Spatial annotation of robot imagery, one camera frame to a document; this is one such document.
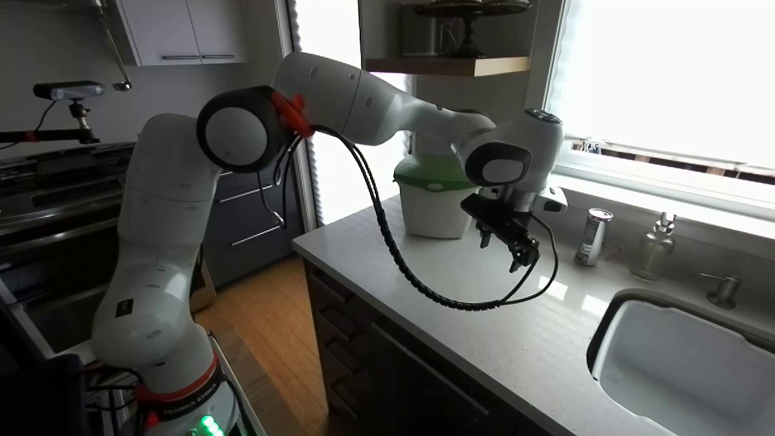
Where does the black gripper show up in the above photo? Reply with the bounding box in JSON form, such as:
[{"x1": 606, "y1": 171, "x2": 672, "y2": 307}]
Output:
[{"x1": 463, "y1": 194, "x2": 538, "y2": 273}]

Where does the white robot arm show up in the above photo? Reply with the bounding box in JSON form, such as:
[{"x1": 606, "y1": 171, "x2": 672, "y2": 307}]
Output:
[{"x1": 89, "y1": 53, "x2": 561, "y2": 436}]

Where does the chrome soap dispenser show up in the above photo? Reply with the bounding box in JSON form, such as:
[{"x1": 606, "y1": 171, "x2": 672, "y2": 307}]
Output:
[{"x1": 575, "y1": 208, "x2": 613, "y2": 266}]

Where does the glass soap pump bottle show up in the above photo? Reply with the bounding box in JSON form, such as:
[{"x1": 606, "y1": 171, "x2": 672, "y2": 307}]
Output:
[{"x1": 630, "y1": 213, "x2": 676, "y2": 278}]

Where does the dark lower counter cabinet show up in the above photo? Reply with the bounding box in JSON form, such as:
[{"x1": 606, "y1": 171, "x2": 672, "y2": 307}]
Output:
[{"x1": 306, "y1": 265, "x2": 551, "y2": 436}]

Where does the chrome sink faucet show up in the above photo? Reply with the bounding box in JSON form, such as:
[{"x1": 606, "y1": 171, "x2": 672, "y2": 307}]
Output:
[{"x1": 707, "y1": 273, "x2": 742, "y2": 311}]

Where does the white kitchen sink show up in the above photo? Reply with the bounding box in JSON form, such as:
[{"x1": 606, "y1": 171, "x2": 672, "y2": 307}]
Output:
[{"x1": 587, "y1": 291, "x2": 775, "y2": 436}]

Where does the grey drawer cabinet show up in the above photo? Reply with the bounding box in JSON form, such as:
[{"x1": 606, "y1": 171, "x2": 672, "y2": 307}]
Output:
[{"x1": 203, "y1": 167, "x2": 303, "y2": 289}]

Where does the white upper cabinet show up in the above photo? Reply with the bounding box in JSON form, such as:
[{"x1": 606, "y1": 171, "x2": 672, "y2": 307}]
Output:
[{"x1": 113, "y1": 0, "x2": 248, "y2": 68}]

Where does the wooden wall shelf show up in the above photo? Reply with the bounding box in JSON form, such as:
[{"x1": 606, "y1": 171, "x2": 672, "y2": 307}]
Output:
[{"x1": 358, "y1": 0, "x2": 538, "y2": 77}]

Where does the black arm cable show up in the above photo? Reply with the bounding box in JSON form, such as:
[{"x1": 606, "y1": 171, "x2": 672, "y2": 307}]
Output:
[{"x1": 255, "y1": 128, "x2": 561, "y2": 313}]

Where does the camera on tripod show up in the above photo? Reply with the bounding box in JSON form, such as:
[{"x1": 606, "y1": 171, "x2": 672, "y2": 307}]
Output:
[{"x1": 35, "y1": 81, "x2": 105, "y2": 144}]

